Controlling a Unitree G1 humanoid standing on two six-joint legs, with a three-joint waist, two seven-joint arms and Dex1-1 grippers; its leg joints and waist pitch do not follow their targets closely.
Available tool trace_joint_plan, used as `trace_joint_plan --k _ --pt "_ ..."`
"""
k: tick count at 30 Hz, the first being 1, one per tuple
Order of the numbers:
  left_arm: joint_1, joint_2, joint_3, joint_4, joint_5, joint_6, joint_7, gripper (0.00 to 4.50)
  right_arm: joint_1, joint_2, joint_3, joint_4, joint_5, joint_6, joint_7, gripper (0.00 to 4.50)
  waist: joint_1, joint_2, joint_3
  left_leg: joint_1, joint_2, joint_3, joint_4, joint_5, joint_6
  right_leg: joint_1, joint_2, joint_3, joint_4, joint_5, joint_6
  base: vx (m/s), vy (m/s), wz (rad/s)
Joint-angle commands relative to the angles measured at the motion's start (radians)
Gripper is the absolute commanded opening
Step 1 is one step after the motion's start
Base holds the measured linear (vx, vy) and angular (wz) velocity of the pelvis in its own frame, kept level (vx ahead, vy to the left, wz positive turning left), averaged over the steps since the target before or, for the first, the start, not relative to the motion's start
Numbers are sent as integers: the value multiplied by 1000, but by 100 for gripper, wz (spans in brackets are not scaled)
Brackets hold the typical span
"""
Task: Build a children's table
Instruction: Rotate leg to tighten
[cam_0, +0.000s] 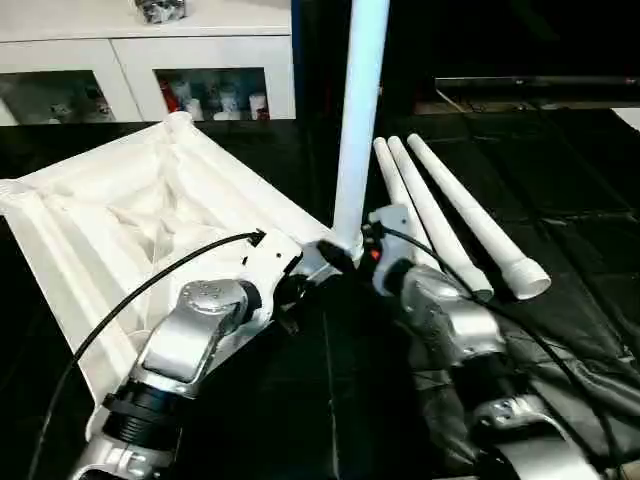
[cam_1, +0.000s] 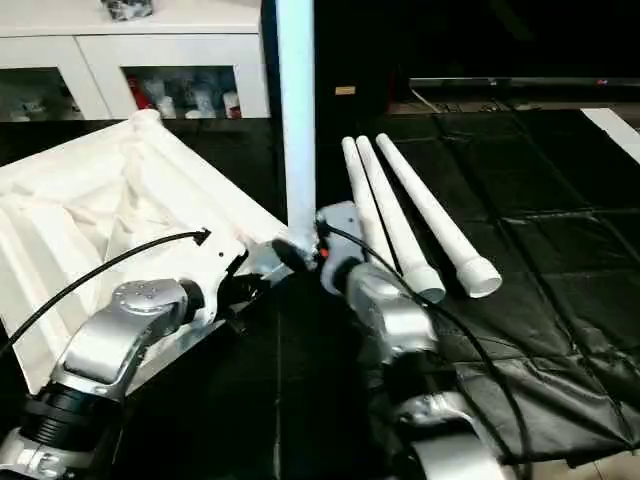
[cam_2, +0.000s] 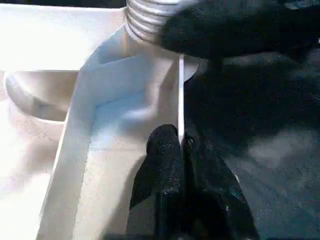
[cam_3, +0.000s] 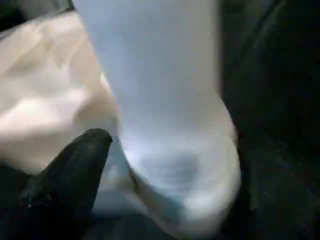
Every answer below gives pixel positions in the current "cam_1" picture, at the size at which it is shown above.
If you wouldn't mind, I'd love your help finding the white glass-door cabinet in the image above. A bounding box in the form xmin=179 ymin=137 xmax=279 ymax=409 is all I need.
xmin=0 ymin=0 xmax=271 ymax=121

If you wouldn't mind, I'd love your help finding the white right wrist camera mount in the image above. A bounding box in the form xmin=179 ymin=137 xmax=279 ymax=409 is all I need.
xmin=313 ymin=200 xmax=369 ymax=294

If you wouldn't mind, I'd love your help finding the white plastic table leg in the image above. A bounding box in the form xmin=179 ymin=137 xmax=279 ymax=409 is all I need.
xmin=355 ymin=134 xmax=447 ymax=305
xmin=340 ymin=137 xmax=401 ymax=274
xmin=273 ymin=0 xmax=321 ymax=271
xmin=374 ymin=132 xmax=503 ymax=300

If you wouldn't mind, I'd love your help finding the white plastic table top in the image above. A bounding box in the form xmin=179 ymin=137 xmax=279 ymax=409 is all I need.
xmin=0 ymin=109 xmax=296 ymax=396

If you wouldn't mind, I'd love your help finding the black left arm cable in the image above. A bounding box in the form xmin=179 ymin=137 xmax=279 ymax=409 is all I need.
xmin=0 ymin=227 xmax=214 ymax=361

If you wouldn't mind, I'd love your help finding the black television screen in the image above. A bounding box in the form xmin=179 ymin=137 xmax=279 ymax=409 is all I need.
xmin=407 ymin=0 xmax=640 ymax=90

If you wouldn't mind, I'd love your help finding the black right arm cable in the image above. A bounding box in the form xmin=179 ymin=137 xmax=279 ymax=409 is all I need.
xmin=317 ymin=222 xmax=531 ymax=471

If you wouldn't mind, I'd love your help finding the black work mat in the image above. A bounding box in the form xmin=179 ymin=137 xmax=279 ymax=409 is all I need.
xmin=0 ymin=107 xmax=640 ymax=480

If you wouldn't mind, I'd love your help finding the white board strip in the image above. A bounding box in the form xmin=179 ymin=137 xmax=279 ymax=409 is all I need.
xmin=582 ymin=107 xmax=640 ymax=166

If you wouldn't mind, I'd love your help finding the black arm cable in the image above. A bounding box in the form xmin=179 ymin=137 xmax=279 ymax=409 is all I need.
xmin=317 ymin=222 xmax=531 ymax=471
xmin=0 ymin=227 xmax=214 ymax=361

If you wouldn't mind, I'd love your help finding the dark blue black cabinet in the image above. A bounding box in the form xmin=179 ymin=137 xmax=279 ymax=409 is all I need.
xmin=264 ymin=0 xmax=411 ymax=121

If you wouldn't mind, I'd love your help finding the red white package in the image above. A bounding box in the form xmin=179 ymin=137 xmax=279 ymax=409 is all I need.
xmin=127 ymin=74 xmax=151 ymax=109

